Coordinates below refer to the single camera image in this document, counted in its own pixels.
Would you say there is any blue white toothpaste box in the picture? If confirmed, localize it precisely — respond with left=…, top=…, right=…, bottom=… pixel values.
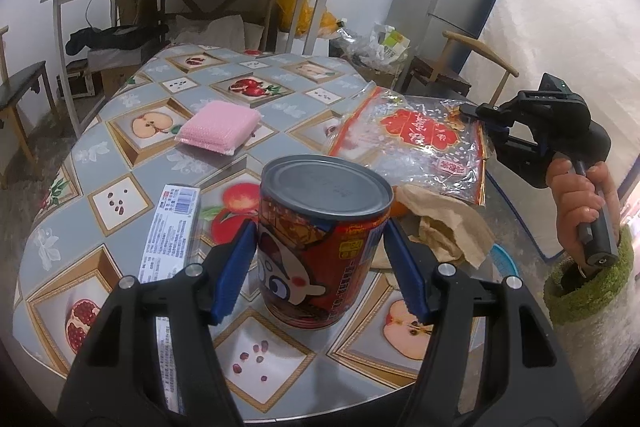
left=138, top=184, right=200, bottom=413

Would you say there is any brown paper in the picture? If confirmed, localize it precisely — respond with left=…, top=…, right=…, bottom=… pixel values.
left=394, top=184, right=496, bottom=269

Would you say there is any red drink can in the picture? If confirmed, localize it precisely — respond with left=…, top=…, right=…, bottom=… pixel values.
left=256, top=155, right=394, bottom=329

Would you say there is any clear red printed bag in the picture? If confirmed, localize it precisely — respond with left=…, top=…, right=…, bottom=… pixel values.
left=326, top=83, right=487, bottom=206

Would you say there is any pink sponge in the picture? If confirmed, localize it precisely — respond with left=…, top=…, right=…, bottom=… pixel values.
left=176, top=101, right=262, bottom=156

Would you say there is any small orange fruit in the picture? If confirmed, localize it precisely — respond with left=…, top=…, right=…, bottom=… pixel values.
left=390, top=199, right=411, bottom=219

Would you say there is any blue plastic trash basket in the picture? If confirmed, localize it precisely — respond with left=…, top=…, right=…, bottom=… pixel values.
left=489, top=244, right=520, bottom=277

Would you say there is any cardboard box with trash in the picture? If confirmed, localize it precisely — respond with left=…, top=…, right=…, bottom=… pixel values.
left=329, top=22, right=411, bottom=89

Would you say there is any person's right hand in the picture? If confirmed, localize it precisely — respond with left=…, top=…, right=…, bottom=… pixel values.
left=546, top=156, right=620, bottom=273

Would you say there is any white mattress blue trim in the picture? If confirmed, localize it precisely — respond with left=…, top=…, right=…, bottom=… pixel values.
left=456, top=0, right=640, bottom=260

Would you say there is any wooden chair right side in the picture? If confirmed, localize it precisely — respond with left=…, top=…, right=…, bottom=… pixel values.
left=399, top=30, right=520, bottom=105

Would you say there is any wooden chair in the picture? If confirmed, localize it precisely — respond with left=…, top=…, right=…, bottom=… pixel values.
left=0, top=25, right=61, bottom=178
left=399, top=30, right=520, bottom=105

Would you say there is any patterned fruit tablecloth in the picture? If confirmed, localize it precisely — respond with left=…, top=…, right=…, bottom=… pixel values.
left=12, top=44, right=431, bottom=421

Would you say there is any black clothes pile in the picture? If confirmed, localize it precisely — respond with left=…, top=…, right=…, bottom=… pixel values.
left=65, top=24, right=169, bottom=56

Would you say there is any yellow plastic bag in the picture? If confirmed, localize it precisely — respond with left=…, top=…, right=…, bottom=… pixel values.
left=276, top=0, right=338, bottom=38

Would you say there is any wooden chair left side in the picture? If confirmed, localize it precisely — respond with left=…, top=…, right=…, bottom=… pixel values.
left=0, top=25, right=61, bottom=178

